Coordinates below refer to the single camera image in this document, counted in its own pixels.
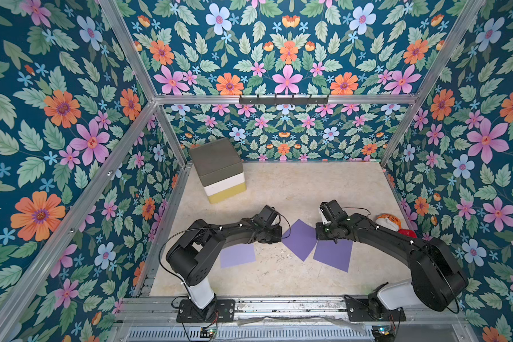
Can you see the grey white yellow block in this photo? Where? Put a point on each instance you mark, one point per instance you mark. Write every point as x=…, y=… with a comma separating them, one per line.
x=220, y=170

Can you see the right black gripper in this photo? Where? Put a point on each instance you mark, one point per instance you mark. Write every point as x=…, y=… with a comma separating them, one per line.
x=323, y=231

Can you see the orange white plush toy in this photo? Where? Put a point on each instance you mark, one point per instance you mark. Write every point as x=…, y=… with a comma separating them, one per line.
x=389, y=221

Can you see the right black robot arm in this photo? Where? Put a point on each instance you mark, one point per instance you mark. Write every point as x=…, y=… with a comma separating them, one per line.
x=436, y=278

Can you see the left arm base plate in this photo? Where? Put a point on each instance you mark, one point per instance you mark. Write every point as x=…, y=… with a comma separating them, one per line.
x=218, y=311

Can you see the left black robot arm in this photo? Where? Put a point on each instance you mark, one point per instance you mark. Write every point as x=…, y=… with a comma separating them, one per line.
x=193, y=256

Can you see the left pale purple paper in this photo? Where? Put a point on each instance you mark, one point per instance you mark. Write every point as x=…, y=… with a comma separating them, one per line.
x=237, y=255

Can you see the black hook rail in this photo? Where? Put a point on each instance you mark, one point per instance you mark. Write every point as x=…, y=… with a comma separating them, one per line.
x=300, y=100

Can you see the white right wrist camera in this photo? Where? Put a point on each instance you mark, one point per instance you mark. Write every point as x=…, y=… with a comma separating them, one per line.
x=325, y=215

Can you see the purple square paper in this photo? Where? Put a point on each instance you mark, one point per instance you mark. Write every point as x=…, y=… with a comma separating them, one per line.
x=336, y=255
x=300, y=239

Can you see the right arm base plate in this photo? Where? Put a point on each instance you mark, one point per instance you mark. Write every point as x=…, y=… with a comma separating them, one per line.
x=370, y=309

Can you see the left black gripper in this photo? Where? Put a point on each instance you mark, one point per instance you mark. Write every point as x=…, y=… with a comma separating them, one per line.
x=278, y=236

